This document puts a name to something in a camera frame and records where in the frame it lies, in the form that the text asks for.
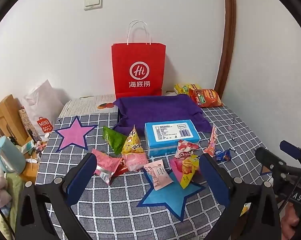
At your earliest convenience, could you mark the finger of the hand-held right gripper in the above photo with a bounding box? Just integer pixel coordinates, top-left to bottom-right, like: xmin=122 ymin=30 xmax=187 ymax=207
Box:
xmin=280 ymin=141 xmax=301 ymax=162
xmin=255 ymin=147 xmax=301 ymax=180

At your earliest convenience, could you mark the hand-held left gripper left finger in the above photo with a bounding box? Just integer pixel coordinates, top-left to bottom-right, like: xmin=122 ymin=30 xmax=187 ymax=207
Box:
xmin=14 ymin=152 xmax=98 ymax=240

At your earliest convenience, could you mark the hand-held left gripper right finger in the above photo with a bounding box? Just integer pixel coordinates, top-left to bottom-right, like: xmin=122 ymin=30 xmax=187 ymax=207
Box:
xmin=199 ymin=154 xmax=283 ymax=240

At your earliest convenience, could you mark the pink snack packet silver end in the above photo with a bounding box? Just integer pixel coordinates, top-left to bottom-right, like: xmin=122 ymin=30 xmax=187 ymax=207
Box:
xmin=91 ymin=149 xmax=122 ymax=185

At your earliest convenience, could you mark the pink yellow snack packet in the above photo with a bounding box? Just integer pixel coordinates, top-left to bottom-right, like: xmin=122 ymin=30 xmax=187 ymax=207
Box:
xmin=170 ymin=154 xmax=201 ymax=189

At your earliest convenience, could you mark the long pink stick packet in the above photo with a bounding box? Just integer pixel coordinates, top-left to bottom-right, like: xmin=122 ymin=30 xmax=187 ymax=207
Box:
xmin=204 ymin=125 xmax=218 ymax=157

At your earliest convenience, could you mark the red white snack packet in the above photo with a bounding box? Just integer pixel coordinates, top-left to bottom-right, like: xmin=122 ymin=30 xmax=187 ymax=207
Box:
xmin=175 ymin=139 xmax=200 ymax=160

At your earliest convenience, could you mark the green snack packet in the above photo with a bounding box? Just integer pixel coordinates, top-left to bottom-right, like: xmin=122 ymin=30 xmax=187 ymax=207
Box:
xmin=102 ymin=126 xmax=128 ymax=155

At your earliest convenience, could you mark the pale pink snack packet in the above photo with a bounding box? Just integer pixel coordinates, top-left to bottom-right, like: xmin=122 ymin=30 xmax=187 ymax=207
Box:
xmin=143 ymin=160 xmax=173 ymax=192

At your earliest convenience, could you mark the plain pink snack packet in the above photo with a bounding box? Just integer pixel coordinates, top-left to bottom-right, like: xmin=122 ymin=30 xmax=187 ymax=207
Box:
xmin=122 ymin=152 xmax=148 ymax=172

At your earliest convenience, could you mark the yellow triangular snack packet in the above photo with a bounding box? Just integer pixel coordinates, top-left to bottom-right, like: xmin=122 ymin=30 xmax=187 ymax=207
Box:
xmin=122 ymin=124 xmax=146 ymax=155

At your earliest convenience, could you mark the blue tissue pack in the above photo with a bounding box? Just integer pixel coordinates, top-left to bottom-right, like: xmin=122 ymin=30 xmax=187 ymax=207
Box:
xmin=144 ymin=119 xmax=201 ymax=157

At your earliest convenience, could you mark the purple cloth-lined box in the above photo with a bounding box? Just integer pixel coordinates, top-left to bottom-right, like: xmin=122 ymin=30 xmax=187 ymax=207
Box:
xmin=112 ymin=94 xmax=213 ymax=133

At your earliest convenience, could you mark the person's right hand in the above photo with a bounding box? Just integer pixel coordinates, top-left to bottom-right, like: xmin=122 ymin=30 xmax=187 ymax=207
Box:
xmin=282 ymin=201 xmax=301 ymax=233

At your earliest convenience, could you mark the grey checked tablecloth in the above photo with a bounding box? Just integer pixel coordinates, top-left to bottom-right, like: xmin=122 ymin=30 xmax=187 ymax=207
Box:
xmin=35 ymin=105 xmax=286 ymax=240

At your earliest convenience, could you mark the pink star paper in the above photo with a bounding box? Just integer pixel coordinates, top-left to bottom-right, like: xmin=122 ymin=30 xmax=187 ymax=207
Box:
xmin=55 ymin=116 xmax=99 ymax=153

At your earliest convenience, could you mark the blue star paper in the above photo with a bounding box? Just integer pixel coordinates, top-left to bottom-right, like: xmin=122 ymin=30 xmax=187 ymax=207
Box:
xmin=136 ymin=169 xmax=206 ymax=222

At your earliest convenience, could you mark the light green cloth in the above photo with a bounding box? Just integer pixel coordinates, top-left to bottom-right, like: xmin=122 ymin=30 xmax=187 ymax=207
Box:
xmin=0 ymin=172 xmax=26 ymax=240

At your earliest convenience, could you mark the fruit print cloth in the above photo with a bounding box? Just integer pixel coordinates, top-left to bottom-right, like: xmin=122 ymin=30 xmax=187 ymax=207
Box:
xmin=58 ymin=90 xmax=177 ymax=118

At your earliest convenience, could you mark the patterned paper bag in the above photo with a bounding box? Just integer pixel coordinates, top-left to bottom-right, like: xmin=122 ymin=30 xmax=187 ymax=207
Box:
xmin=18 ymin=107 xmax=42 ymax=143

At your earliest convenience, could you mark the orange chips bag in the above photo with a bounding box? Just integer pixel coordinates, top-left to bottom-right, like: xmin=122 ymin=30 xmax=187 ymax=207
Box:
xmin=189 ymin=88 xmax=224 ymax=108

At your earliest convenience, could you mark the white plastic bag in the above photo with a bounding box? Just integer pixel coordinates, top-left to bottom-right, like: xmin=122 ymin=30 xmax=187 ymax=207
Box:
xmin=22 ymin=79 xmax=66 ymax=140

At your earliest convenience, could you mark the wooden chair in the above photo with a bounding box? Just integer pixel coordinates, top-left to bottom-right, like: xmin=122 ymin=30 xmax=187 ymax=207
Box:
xmin=0 ymin=94 xmax=28 ymax=145

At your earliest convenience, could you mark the yellow chips bag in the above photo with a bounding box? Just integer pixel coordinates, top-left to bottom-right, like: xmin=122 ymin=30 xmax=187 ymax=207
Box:
xmin=174 ymin=83 xmax=203 ymax=95

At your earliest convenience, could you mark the red paper bag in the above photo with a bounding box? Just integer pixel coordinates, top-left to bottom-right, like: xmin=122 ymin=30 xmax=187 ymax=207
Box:
xmin=111 ymin=21 xmax=166 ymax=99

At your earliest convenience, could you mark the brown wooden door frame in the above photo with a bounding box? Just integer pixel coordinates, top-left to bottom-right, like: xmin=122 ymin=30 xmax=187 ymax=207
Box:
xmin=217 ymin=0 xmax=237 ymax=100

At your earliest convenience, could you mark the white light switch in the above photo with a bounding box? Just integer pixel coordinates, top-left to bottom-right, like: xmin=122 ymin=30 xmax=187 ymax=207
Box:
xmin=84 ymin=0 xmax=103 ymax=11

